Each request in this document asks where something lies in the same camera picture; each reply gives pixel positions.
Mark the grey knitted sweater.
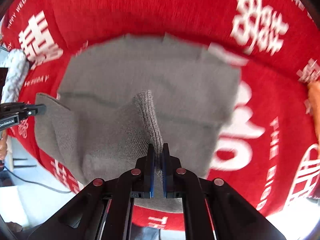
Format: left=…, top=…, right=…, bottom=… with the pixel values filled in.
left=35, top=37, right=240, bottom=213

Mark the black floor cable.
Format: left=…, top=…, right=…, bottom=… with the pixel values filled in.
left=3, top=166, right=73, bottom=195

